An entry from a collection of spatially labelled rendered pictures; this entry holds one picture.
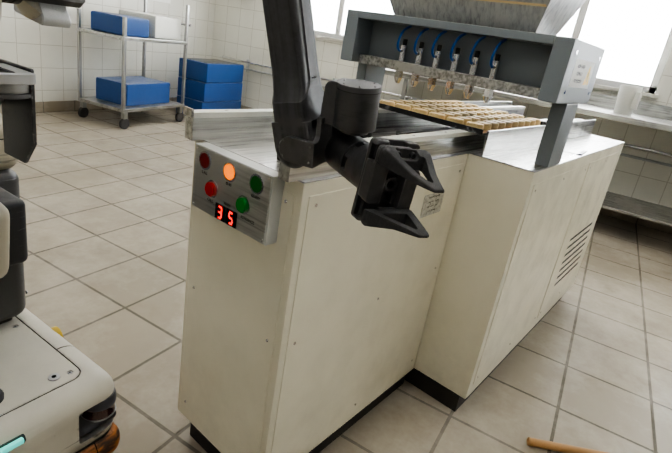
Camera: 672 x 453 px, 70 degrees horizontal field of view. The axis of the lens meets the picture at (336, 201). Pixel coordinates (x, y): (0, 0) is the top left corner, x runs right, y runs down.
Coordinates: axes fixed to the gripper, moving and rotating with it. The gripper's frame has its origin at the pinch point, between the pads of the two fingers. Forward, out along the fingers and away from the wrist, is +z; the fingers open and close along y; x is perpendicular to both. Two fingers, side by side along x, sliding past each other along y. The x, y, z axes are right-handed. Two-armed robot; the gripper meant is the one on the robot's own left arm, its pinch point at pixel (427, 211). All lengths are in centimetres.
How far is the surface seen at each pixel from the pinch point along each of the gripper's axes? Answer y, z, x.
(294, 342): -47, -35, 10
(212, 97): -95, -479, 112
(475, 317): -56, -45, 76
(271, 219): -20.8, -39.4, 0.8
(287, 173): -10.4, -36.6, 0.7
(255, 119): -10, -69, 6
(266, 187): -14.9, -40.7, -0.8
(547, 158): -6, -49, 85
